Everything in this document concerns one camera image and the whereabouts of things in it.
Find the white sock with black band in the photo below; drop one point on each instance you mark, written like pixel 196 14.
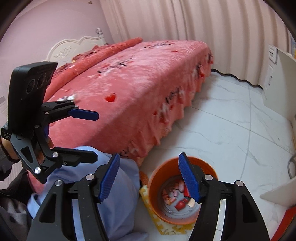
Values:
pixel 68 98

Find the red printed pillow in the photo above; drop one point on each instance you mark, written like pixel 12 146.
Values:
pixel 64 68

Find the orange plastic bin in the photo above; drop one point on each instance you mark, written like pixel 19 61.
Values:
pixel 159 180

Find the person's light blue clothing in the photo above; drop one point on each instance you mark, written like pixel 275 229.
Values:
pixel 124 185

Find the pink folded quilt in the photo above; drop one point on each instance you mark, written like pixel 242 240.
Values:
pixel 104 53

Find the red plastic object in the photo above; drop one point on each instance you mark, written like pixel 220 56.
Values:
pixel 285 222

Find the beige pleated curtain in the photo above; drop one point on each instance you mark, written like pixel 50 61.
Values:
pixel 185 23

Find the red paper cup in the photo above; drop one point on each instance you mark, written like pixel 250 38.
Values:
pixel 170 195

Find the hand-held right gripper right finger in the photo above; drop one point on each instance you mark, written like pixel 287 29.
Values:
pixel 188 178

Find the red plastic bottle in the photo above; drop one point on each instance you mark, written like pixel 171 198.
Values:
pixel 182 204

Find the white cabinet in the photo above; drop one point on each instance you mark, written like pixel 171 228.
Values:
pixel 283 115
pixel 268 74

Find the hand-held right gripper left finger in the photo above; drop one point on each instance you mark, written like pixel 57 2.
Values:
pixel 108 179

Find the pink plastic clip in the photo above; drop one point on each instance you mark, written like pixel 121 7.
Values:
pixel 179 185

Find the white carved headboard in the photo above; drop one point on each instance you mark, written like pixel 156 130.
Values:
pixel 64 48

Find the yellow white foam mat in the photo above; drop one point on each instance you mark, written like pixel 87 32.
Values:
pixel 161 228

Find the person's dark grey clothing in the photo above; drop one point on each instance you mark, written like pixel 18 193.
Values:
pixel 13 208

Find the bed with red heart blanket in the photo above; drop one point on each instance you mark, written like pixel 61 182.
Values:
pixel 138 92

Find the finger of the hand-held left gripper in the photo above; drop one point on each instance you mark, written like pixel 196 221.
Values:
pixel 76 157
pixel 83 114

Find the person's left hand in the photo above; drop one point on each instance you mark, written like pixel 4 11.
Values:
pixel 10 149

